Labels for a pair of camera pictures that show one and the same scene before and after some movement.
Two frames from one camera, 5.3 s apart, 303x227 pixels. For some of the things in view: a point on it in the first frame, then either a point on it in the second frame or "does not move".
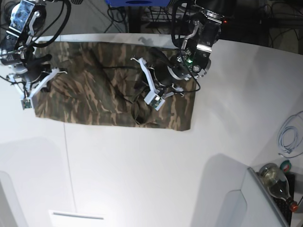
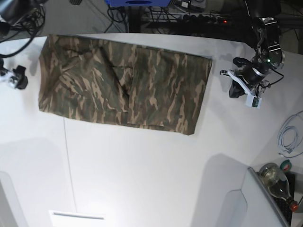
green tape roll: [286, 166] does not move
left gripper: [35, 67] to [22, 80]
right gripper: [162, 73] to [252, 75]
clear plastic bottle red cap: [276, 182] does not move
